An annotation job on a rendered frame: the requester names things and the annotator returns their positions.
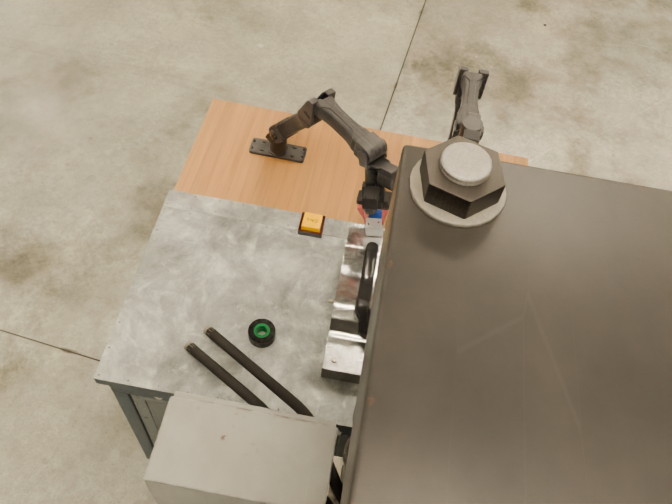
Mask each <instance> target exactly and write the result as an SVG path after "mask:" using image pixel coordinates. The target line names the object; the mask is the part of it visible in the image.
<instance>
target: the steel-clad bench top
mask: <svg viewBox="0 0 672 504"><path fill-rule="evenodd" d="M301 216H302V213H298V212H292V211H287V210H281V209H275V208H270V207H264V206H259V205H253V204H248V203H242V202H236V201H231V200H225V199H220V198H214V197H208V196H203V195H197V194H192V193H186V192H181V191H175V190H169V192H168V194H167V197H166V199H165V202H164V204H163V207H162V209H161V212H160V214H159V217H158V219H157V222H156V224H155V227H154V229H153V231H152V234H151V236H150V239H149V241H148V244H147V246H146V249H145V251H144V254H143V256H142V259H141V261H140V264H139V266H138V269H137V271H136V274H135V276H134V278H133V281H132V283H131V286H130V288H129V291H128V293H127V296H126V298H125V301H124V303H123V306H122V308H121V311H120V313H119V316H118V318H117V320H116V323H115V325H114V328H113V330H112V333H111V335H110V338H109V340H108V343H107V345H106V348H105V350H104V353H103V355H102V358H101V360H100V363H99V365H98V367H97V370H96V372H95V375H94V377H93V379H98V380H103V381H108V382H114V383H119V384H124V385H129V386H135V387H140V388H145V389H151V390H156V391H161V392H166V393H172V394H175V392H176V391H179V392H184V393H190V394H195V395H200V396H205V397H211V398H216V399H221V400H226V401H232V402H237V403H242V404H248V403H247V402H246V401H245V400H243V399H242V398H241V397H240V396H239V395H238V394H236V393H235V392H234V391H233V390H232V389H231V388H229V387H228V386H227V385H226V384H225V383H224V382H222V381H221V380H220V379H219V378H218V377H217V376H215V375H214V374H213V373H212V372H211V371H210V370H208V369H207V368H206V367H205V366H204V365H203V364H201V363H200V362H199V361H198V360H197V359H196V358H194V357H193V356H192V355H191V354H190V353H189V352H187V351H186V350H185V349H184V346H185V344H186V343H187V342H188V341H192V342H193V343H194V344H196V345H197V346H198V347H199V348H200V349H201V350H203V351H204V352H205V353H206V354H207V355H209V356H210V357H211V358H212V359H213V360H214V361H216V362H217V363H218V364H219V365H220V366H222V367H223V368H224V369H225V370H226V371H228V372H229V373H230V374H231V375H232V376H233V377H235V378H236V379H237V380H238V381H239V382H241V383H242V384H243V385H244V386H245V387H246V388H248V389H249V390H250V391H251V392H252V393H254V394H255V395H256V396H257V397H258V398H259V399H260V400H262V401H263V402H264V403H265V404H266V405H267V406H268V407H269V409H274V410H279V411H284V412H290V413H295V414H297V413H296V412H295V411H294V410H293V409H292V408H290V407H289V406H288V405H287V404H286V403H285V402H283V401H282V400H281V399H280V398H279V397H278V396H276V395H275V394H274V393H273V392H272V391H271V390H269V389H268V388H267V387H266V386H265V385H264V384H262V383H261V382H260V381H259V380H258V379H257V378H255V377H254V376H253V375H252V374H251V373H250V372H248V371H247V370H246V369H245V368H244V367H243V366H241V365H240V364H239V363H238V362H237V361H236V360H234V359H233V358H232V357H231V356H230V355H229V354H227V353H226V352H225V351H224V350H223V349H222V348H220V347H219V346H218V345H217V344H216V343H215V342H213V341H212V340H211V339H210V338H209V337H208V336H206V335H205V334H204V329H205V327H207V326H209V325H210V326H212V327H213V328H214V329H215V330H217V331H218V332H219V333H220V334H221V335H223V336H224V337H225V338H226V339H227V340H228V341H230V342H231V343H232V344H233V345H234V346H236V347H237V348H238V349H239V350H240V351H242V352H243V353H244V354H245V355H246V356H248V357H249V358H250V359H251V360H252V361H254V362H255V363H256V364H257V365H258V366H259V367H261V368H262V369H263V370H264V371H265V372H267V373H268V374H269V375H270V376H271V377H273V378H274V379H275V380H276V381H277V382H279V383H280V384H281V385H282V386H283V387H285V388H286V389H287V390H288V391H289V392H290V393H292V394H293V395H294V396H295V397H296V398H298V399H299V400H300V401H301V402H302V403H303V404H304V405H305V406H306V407H307V408H308V409H309V411H310V412H311V413H312V414H313V416H314V417H316V418H321V419H327V420H332V421H336V422H337V424H336V425H340V426H346V427H351V428H352V425H353V413H354V409H355V406H356V400H357V394H358V388H359V384H356V383H351V382H346V381H340V380H335V379H330V378H324V377H321V371H322V365H323V360H324V355H325V350H326V345H327V339H328V334H329V329H330V322H331V316H332V310H333V305H334V304H332V303H328V301H329V299H332V300H333V299H335V296H336V291H337V286H338V282H339V277H340V272H341V267H342V262H343V257H344V252H345V247H346V241H347V236H348V231H349V226H350V222H348V221H344V222H343V220H337V219H331V218H326V220H325V224H324V229H323V233H322V238H316V237H310V236H305V235H299V234H298V228H299V224H300V220H301ZM342 226H343V227H342ZM341 231H342V232H341ZM340 236H341V237H340ZM257 319H268V320H270V321H271V322H272V323H273V324H274V326H275V329H276V337H275V340H274V342H273V343H272V344H271V345H270V346H268V347H265V348H258V347H255V346H254V345H252V344H251V343H250V341H249V337H248V328H249V325H250V324H251V323H252V322H253V321H255V320H257ZM248 405H249V404H248Z"/></svg>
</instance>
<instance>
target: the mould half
mask: <svg viewBox="0 0 672 504"><path fill-rule="evenodd" d="M369 242H375V243H377V245H378V248H379V250H378V255H377V261H376V268H375V274H374V280H373V287H372V294H371V301H370V307H369V309H370V310H371V306H372V300H373V294H374V287H375V281H376V275H377V268H378V262H379V256H380V250H381V243H382V239H376V238H371V237H366V231H365V225H363V224H357V223H351V222H350V226H349V231H348V236H347V241H346V247H345V252H344V257H343V262H342V267H341V272H340V277H339V282H338V286H337V291H336V296H335V300H334V305H333V310H332V316H331V322H330V329H329V334H328V339H327V345H326V350H325V355H324V360H323V365H322V371H321V377H324V378H330V379H335V380H340V381H346V382H351V383H356V384H359V381H360V375H361V369H362V363H363V356H364V350H365V344H366V339H364V338H363V337H362V336H361V335H360V334H359V333H358V328H359V322H358V319H357V317H356V314H355V312H354V308H355V306H356V299H357V296H358V290H359V285H360V279H361V274H362V268H363V262H364V256H365V250H366V245H367V244H368V243H369ZM332 357H336V358H337V362H336V363H333V362H332V361H331V359H332Z"/></svg>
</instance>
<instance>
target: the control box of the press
mask: <svg viewBox="0 0 672 504"><path fill-rule="evenodd" d="M336 424H337V422H336V421H332V420H327V419H321V418H316V417H311V416H306V415H300V414H295V413H290V412H284V411H279V410H274V409H269V408H263V407H258V406H253V405H248V404H242V403H237V402H232V401H226V400H221V399H216V398H211V397H205V396H200V395H195V394H190V393H184V392H179V391H176V392H175V394H174V396H171V397H170V399H169V402H168V405H167V408H166V411H165V414H164V417H163V420H162V423H161V426H160V429H159V432H158V435H157V438H156V441H155V445H154V448H153V451H152V454H151V457H150V460H149V463H148V466H147V469H146V472H145V475H144V481H145V483H146V485H147V486H148V488H149V490H150V492H151V493H152V495H153V497H154V499H155V500H156V502H157V504H326V500H327V494H328V488H329V483H330V479H331V471H332V465H333V459H334V453H335V448H336V444H338V443H339V440H340V436H341V432H340V431H338V428H337V427H336Z"/></svg>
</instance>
